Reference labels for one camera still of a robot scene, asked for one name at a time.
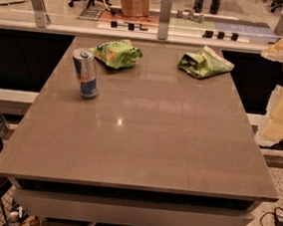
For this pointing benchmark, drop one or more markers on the grey table drawer unit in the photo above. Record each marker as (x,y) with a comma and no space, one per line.
(60,209)

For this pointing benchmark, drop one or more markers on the silver blue energy drink can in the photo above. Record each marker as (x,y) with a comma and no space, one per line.
(86,73)

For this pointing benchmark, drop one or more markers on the green rice chip bag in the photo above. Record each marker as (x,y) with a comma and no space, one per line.
(117,54)

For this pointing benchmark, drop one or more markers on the left metal glass post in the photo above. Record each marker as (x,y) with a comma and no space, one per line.
(42,19)

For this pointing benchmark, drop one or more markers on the middle metal glass post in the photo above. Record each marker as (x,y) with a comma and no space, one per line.
(164,15)

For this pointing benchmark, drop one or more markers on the green chip bag right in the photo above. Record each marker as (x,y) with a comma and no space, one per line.
(206,63)

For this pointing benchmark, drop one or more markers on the wire basket with items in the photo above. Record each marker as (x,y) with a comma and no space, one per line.
(11,213)

